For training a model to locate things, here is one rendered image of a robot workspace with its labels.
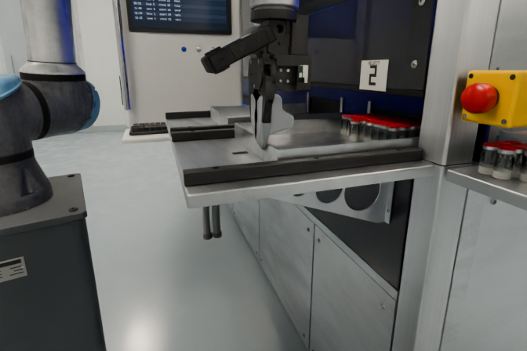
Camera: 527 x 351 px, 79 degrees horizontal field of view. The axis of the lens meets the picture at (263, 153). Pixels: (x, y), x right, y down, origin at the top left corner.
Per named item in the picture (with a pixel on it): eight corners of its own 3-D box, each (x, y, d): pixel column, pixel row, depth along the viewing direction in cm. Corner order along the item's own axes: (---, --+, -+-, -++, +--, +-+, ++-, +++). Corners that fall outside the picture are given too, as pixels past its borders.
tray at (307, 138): (361, 128, 83) (361, 115, 82) (445, 153, 59) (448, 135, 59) (234, 138, 72) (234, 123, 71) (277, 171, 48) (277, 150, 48)
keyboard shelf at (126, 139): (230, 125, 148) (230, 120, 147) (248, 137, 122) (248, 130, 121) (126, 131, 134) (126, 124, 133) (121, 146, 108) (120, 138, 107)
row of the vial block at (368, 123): (346, 132, 77) (347, 113, 76) (399, 150, 61) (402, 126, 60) (338, 133, 76) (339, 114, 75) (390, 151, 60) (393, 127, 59)
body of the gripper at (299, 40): (310, 95, 49) (315, 11, 46) (258, 95, 47) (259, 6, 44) (291, 92, 56) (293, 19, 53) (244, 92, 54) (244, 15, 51)
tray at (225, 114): (305, 113, 114) (305, 103, 113) (345, 124, 90) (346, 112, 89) (210, 117, 103) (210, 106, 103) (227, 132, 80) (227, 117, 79)
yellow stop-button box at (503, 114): (494, 117, 49) (503, 70, 47) (546, 125, 42) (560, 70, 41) (456, 121, 47) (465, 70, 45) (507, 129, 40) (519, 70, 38)
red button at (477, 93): (474, 110, 45) (479, 81, 44) (503, 114, 41) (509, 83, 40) (454, 111, 44) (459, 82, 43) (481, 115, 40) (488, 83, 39)
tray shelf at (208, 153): (299, 116, 119) (299, 111, 119) (469, 171, 55) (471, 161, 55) (165, 122, 104) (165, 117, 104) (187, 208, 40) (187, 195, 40)
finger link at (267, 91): (274, 124, 48) (276, 63, 46) (264, 124, 47) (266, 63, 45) (264, 120, 52) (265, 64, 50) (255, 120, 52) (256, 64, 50)
